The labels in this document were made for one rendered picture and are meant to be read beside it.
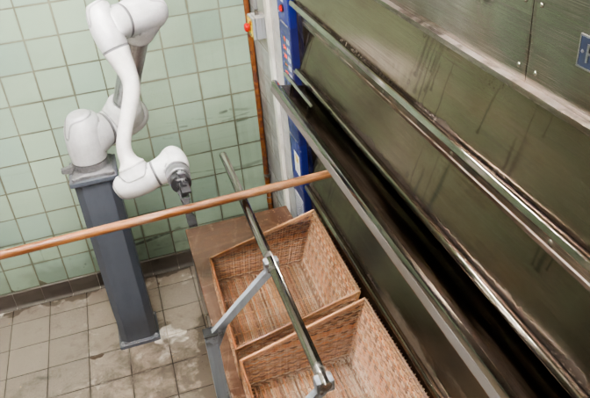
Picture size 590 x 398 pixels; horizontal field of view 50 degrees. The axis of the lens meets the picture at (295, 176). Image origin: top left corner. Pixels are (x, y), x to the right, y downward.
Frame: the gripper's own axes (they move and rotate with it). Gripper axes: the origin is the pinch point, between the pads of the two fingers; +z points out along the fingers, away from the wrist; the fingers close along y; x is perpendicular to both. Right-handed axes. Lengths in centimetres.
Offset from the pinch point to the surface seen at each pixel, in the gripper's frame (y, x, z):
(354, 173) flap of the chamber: -23, -45, 37
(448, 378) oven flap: 19, -53, 82
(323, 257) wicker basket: 43, -49, -8
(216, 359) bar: 34, 4, 37
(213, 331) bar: 23.2, 2.7, 36.0
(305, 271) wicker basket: 60, -45, -22
